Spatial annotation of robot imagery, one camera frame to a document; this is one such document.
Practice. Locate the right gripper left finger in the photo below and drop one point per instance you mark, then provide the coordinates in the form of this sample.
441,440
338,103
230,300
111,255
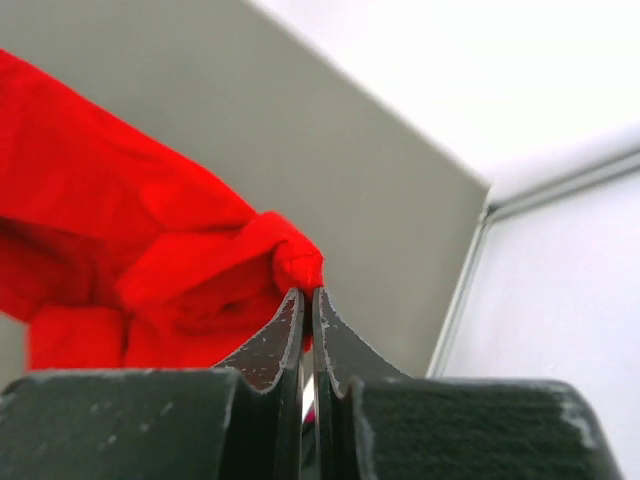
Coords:
240,419

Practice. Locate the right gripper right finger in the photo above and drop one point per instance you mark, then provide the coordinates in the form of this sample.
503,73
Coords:
375,422

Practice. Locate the right aluminium frame post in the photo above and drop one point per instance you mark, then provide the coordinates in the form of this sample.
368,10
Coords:
502,233

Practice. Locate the red t shirt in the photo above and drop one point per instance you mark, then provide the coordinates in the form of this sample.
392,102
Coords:
118,252

